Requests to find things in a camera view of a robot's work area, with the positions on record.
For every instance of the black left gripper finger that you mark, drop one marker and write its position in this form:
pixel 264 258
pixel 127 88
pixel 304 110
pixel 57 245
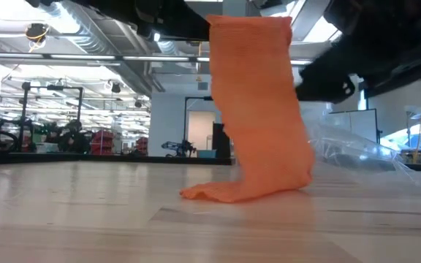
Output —
pixel 196 31

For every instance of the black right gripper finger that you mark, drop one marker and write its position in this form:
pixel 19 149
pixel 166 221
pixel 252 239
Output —
pixel 324 87

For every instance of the orange elastic bandage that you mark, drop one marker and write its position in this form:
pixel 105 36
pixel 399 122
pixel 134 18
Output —
pixel 258 109

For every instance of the clear plastic zip bag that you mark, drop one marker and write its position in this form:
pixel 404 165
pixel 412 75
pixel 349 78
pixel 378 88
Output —
pixel 360 153

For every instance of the small background robot arm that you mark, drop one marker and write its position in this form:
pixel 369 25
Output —
pixel 181 148

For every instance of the white board panel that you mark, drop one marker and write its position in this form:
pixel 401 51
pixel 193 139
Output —
pixel 360 124

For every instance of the long ceiling light bar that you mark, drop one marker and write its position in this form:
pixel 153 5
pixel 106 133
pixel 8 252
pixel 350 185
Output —
pixel 86 57

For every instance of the black pendant lamp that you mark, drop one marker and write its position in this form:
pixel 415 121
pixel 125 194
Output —
pixel 115 88
pixel 138 103

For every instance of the black upright panel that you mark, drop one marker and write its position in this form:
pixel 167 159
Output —
pixel 220 140

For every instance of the teal box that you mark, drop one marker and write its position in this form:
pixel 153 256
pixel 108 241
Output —
pixel 207 153

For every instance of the small red shelf rack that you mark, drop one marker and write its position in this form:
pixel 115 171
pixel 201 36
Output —
pixel 143 144

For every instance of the large red shelf rack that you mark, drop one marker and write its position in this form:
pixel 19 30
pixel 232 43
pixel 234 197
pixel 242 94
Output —
pixel 102 140

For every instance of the grey wall vent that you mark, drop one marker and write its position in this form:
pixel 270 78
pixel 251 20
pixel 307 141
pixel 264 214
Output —
pixel 202 86

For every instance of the black metal frame stand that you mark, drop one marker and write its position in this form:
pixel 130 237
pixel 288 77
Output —
pixel 196 98

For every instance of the black metal rig frame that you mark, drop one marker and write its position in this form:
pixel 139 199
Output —
pixel 64 88

